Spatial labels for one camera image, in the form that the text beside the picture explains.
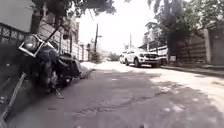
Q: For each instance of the building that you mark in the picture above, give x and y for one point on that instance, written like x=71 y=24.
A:
x=151 y=35

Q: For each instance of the green bush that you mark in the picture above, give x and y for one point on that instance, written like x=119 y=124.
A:
x=95 y=56

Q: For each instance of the white car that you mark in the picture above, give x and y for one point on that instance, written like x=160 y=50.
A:
x=141 y=57

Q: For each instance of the utility pole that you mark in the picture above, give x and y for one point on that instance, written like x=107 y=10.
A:
x=96 y=38

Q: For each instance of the white vehicle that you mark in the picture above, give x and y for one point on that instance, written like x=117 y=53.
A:
x=122 y=57

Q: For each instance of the raised kerb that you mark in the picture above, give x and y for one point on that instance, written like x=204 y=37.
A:
x=196 y=70

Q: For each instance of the grey asphalt road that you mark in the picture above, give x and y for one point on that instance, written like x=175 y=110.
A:
x=133 y=100

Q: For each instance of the parked black motorcycle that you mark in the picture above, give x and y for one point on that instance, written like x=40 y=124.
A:
x=50 y=65

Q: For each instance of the tall trees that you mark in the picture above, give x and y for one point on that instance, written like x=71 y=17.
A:
x=180 y=20

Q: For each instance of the large leafy tree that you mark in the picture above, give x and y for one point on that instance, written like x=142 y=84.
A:
x=60 y=8

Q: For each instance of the wall with metal fence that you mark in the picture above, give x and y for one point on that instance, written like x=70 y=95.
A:
x=71 y=45

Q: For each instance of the grey boundary wall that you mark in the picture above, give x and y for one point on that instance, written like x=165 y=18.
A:
x=196 y=46

